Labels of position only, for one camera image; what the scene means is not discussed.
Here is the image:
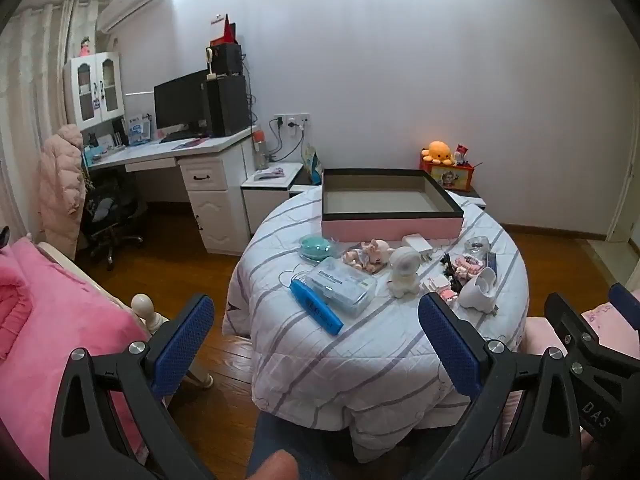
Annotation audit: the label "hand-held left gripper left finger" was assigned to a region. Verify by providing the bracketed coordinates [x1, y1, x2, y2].
[49, 292, 221, 480]

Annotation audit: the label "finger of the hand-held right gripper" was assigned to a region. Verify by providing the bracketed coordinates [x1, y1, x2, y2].
[544, 291, 601, 361]
[607, 282, 640, 358]

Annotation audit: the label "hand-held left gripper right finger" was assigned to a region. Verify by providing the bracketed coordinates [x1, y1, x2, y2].
[417, 290, 583, 480]

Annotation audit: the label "clear plastic floss box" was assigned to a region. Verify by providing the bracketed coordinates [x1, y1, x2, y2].
[302, 256, 377, 317]

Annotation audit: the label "pink shallow storage box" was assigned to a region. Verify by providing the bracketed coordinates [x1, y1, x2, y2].
[321, 169, 466, 241]

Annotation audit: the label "blue slim case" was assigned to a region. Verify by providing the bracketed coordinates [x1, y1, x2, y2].
[289, 279, 344, 335]

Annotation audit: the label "teal round case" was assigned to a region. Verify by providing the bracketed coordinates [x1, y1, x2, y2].
[298, 235, 338, 263]

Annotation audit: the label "person's left hand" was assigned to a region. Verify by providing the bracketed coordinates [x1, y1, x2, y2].
[248, 450, 301, 480]

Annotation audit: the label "pink printed quilt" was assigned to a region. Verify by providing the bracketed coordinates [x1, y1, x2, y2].
[520, 290, 640, 480]

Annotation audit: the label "white astronaut figure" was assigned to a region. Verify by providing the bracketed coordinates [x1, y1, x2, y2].
[387, 246, 422, 299]

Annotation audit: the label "white charger plug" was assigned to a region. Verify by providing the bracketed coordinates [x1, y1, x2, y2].
[403, 234, 435, 263]

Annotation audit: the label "pink doll figurine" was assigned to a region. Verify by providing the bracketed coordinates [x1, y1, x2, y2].
[342, 239, 396, 275]

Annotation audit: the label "white striped quilt table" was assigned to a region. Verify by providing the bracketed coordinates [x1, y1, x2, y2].
[222, 187, 531, 463]

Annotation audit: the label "white desk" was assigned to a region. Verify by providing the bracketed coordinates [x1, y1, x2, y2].
[82, 125, 261, 256]

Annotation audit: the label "person's leg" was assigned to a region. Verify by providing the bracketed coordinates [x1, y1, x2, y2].
[247, 402, 361, 480]

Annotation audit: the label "black office chair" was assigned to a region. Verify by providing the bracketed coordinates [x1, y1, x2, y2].
[80, 167, 147, 271]

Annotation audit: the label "black white low cabinet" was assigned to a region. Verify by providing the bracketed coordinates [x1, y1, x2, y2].
[241, 161, 487, 238]

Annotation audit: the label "red printed storage box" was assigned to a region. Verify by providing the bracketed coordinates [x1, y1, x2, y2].
[420, 160, 476, 192]

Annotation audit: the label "orange octopus plush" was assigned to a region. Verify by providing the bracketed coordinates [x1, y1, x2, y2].
[421, 140, 456, 165]

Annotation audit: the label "pink padded jacket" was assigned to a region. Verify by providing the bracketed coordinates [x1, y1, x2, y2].
[39, 124, 86, 261]

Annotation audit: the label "orange capped bottle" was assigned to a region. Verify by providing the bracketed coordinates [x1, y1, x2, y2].
[252, 127, 268, 171]

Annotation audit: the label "blue white box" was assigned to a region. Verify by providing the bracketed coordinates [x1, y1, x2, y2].
[126, 115, 152, 145]

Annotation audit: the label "blue snack bag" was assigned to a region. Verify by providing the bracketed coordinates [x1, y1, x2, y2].
[301, 144, 323, 184]

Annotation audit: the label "black computer tower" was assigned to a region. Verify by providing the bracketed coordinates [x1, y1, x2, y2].
[206, 75, 251, 137]

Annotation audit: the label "black computer monitor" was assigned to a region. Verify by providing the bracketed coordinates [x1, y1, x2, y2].
[153, 69, 210, 133]

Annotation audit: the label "white glass-door cabinet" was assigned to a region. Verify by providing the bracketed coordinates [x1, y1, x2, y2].
[62, 51, 126, 131]

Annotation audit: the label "black speaker box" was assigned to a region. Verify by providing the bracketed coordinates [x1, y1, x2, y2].
[205, 42, 244, 77]

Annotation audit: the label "cream curtain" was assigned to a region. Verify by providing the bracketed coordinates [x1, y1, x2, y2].
[0, 0, 101, 241]

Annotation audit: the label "red gift box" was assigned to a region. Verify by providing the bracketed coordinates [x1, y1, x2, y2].
[210, 14, 238, 47]

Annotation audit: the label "white air conditioner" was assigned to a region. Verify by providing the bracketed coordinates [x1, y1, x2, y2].
[96, 0, 167, 33]

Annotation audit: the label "white bed frame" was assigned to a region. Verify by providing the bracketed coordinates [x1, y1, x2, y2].
[37, 242, 216, 388]

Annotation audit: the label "white door frame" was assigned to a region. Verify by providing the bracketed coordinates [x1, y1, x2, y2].
[605, 150, 640, 291]

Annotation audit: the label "black power cables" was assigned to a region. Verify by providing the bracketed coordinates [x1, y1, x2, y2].
[267, 117, 306, 161]

